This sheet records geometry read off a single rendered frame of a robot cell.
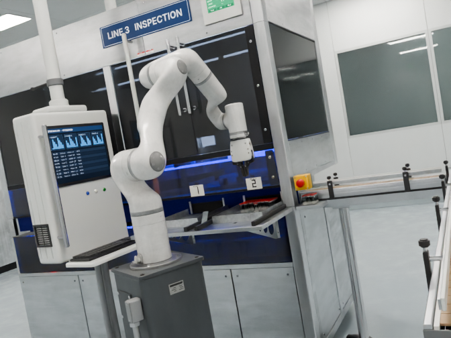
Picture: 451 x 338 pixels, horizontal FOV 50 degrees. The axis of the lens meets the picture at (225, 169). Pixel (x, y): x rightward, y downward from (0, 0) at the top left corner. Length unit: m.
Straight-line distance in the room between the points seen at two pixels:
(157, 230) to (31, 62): 1.87
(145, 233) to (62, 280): 1.72
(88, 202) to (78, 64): 0.88
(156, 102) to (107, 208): 1.06
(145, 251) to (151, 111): 0.51
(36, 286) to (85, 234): 1.04
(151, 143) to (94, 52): 1.35
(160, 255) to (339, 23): 5.73
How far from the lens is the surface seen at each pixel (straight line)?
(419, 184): 2.37
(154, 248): 1.73
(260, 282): 2.57
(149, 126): 1.75
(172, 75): 1.81
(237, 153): 2.17
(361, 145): 6.96
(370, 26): 7.00
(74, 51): 3.07
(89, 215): 2.64
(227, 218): 2.25
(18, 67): 3.40
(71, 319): 3.44
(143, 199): 1.71
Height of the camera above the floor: 1.25
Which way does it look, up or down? 3 degrees down
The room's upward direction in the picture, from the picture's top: 10 degrees counter-clockwise
